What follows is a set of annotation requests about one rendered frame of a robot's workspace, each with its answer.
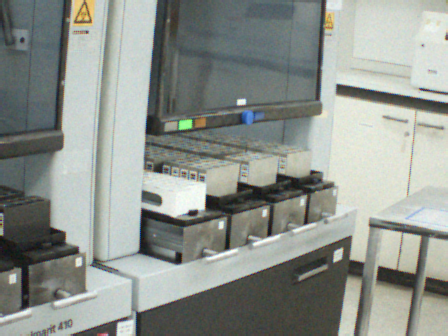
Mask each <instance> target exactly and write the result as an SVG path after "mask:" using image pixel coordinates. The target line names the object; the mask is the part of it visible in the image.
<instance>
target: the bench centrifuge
mask: <svg viewBox="0 0 448 336"><path fill-rule="evenodd" d="M419 28H420V29H419V30H418V32H417V34H416V36H415V38H414V39H413V41H414V44H413V55H412V67H411V79H410V82H411V85H412V86H415V87H419V90H421V91H428V90H429V89H430V90H434V91H441V92H448V13H437V12H428V11H424V12H422V19H421V25H420V27H419Z"/></svg>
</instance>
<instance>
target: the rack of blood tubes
mask: <svg viewBox="0 0 448 336"><path fill-rule="evenodd" d="M205 200H206V184H204V183H197V182H194V181H190V180H184V179H181V178H177V177H174V176H167V175H163V174H160V173H154V172H150V171H147V170H143V179H142V202H141V208H146V209H149V210H152V211H155V212H161V213H164V214H167V215H170V216H173V217H176V216H177V217H178V216H179V215H182V214H185V213H189V210H191V209H194V208H197V209H198V210H201V211H202V210H203V209H204V210H205Z"/></svg>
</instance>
